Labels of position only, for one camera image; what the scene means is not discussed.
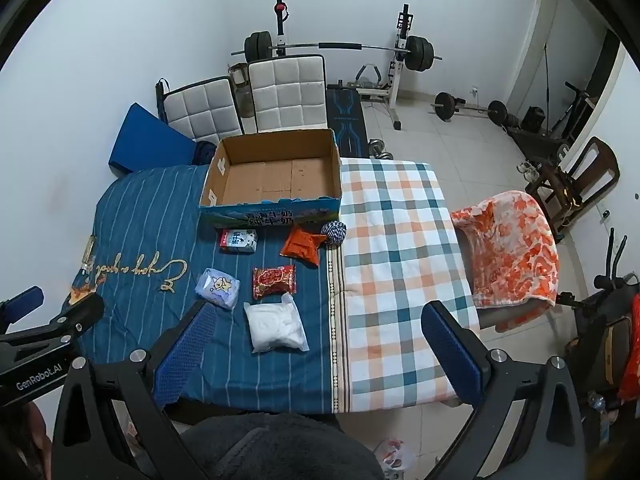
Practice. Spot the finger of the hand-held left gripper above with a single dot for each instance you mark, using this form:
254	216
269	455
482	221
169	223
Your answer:
82	310
22	301

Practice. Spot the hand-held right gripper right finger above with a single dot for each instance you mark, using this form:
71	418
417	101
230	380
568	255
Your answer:
450	355

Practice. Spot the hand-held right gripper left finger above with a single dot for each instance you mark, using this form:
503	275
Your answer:
185	355

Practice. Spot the light blue tissue pack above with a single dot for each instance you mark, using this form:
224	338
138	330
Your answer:
217	287

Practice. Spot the white cotton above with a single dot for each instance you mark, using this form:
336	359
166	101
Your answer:
275	325

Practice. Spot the red snack packet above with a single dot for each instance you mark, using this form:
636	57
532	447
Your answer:
274	282

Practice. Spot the small white milk carton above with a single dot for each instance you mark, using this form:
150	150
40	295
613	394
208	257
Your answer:
238	241

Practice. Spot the orange snack packet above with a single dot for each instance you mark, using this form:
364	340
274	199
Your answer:
301	246

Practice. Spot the blue and white yarn ball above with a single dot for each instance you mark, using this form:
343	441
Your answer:
333	232

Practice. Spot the cardboard box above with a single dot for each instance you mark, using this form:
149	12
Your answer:
270	180

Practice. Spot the person's left hand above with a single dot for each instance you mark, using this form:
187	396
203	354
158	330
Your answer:
39	430

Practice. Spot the plaid blanket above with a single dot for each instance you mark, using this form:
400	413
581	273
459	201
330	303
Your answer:
400	260

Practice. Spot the clear plastic bag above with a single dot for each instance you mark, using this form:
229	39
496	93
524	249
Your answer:
395	455

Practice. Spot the orange floral towel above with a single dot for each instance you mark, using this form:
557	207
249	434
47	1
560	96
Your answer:
515	250

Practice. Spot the person's dark fleece clothing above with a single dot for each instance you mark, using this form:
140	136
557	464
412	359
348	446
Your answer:
280	450

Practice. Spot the plastic water bottle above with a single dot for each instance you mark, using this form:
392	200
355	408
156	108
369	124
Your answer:
599	415

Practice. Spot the blue foam mat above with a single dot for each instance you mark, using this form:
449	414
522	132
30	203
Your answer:
150	142

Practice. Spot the dark blue cloth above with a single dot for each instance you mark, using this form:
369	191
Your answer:
205	152

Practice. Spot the pair of white shoes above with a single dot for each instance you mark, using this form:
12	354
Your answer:
529	169

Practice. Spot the chrome dumbbell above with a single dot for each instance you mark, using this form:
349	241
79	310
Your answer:
384	154
375	144

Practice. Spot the black folded stand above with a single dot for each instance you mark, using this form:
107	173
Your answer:
160	97

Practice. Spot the black gym equipment pile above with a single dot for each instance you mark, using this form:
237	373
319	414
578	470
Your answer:
537	142

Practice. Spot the brown wooden chair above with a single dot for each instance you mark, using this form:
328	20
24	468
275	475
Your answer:
590	170

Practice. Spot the white padded chair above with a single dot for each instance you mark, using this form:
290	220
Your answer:
202	110
287	92

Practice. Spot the short barbell with black plates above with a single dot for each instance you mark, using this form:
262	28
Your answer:
495	112

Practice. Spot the black weight bench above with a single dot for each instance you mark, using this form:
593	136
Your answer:
345	120

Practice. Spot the brown bin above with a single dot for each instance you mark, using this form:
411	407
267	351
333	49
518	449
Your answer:
242	95

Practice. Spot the black kick scooter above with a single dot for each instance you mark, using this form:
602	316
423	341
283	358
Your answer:
572	110

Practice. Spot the white barbell rack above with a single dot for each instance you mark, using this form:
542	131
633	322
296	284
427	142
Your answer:
397	80

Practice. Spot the grey bench leg attachment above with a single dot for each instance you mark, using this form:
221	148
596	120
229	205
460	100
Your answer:
370	72

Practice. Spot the long barbell with black plates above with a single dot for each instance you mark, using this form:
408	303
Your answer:
420	52

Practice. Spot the white door frame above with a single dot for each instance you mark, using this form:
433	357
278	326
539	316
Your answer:
542	20

